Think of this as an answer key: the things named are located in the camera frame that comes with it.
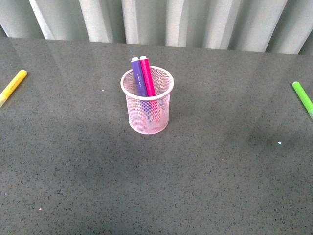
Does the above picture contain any purple highlighter pen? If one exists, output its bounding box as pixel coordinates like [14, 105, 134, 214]
[131, 57, 152, 123]

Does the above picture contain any pink highlighter pen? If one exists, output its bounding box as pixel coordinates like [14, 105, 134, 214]
[139, 56, 159, 122]

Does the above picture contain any pink mesh pen cup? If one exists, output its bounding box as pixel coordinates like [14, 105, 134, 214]
[120, 66, 174, 135]

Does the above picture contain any green highlighter pen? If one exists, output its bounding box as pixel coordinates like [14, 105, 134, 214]
[292, 81, 313, 118]

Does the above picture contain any yellow highlighter pen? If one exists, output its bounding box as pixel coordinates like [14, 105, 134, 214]
[0, 70, 27, 107]

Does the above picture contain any grey pleated curtain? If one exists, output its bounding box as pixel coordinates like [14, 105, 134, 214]
[0, 0, 313, 55]

